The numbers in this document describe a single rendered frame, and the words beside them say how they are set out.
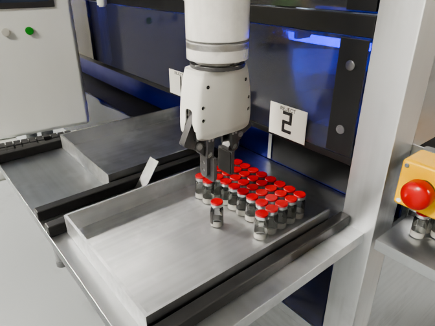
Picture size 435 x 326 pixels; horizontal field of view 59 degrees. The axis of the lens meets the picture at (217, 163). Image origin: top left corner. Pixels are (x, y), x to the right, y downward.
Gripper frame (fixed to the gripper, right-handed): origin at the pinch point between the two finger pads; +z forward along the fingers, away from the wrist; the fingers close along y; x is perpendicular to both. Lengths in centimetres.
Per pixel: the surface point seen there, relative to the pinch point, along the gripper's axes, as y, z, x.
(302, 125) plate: -17.0, -2.8, 2.4
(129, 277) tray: 17.3, 11.6, 1.8
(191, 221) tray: 2.9, 11.6, -3.5
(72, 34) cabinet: -9, -9, -80
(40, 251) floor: 6, 100, -133
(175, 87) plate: -16.9, -0.9, -37.0
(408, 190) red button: -13.7, -0.6, 23.2
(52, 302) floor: 13, 100, -96
